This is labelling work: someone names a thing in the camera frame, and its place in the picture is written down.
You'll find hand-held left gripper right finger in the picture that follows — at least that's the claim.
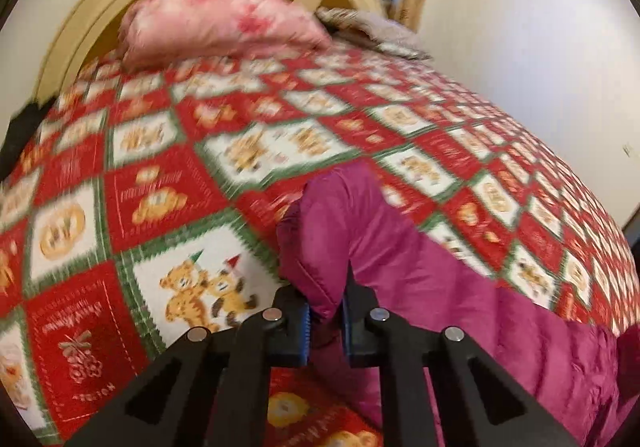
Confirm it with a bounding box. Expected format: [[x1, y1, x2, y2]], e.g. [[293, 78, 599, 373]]
[[342, 271, 581, 447]]

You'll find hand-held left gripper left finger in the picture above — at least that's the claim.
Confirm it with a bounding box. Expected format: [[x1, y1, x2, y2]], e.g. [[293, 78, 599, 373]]
[[65, 284, 313, 447]]

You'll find magenta puffer jacket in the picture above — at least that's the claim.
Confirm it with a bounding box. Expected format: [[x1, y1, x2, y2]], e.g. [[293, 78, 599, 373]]
[[276, 162, 640, 447]]

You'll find red printed bear bedspread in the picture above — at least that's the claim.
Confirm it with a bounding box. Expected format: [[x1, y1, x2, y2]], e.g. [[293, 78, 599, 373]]
[[0, 40, 631, 447]]

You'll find grey striped cushion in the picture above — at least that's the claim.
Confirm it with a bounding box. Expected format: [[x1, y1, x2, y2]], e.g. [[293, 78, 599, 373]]
[[315, 7, 433, 61]]

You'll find pink floral pillow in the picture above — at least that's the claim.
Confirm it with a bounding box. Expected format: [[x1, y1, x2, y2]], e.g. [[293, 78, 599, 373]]
[[118, 0, 332, 73]]

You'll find dark object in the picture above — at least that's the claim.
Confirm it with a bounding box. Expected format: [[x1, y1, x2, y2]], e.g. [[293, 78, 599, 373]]
[[0, 102, 48, 180]]

